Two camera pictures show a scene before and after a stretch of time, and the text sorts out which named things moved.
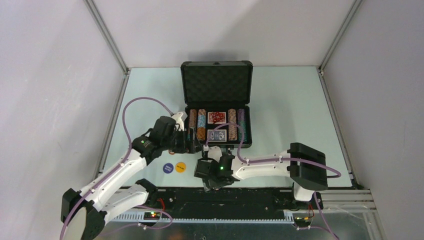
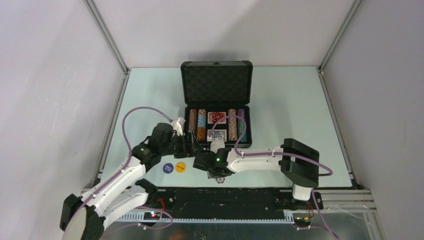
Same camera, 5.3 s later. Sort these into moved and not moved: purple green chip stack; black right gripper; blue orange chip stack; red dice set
Moved: black right gripper
Not moved: red dice set; blue orange chip stack; purple green chip stack
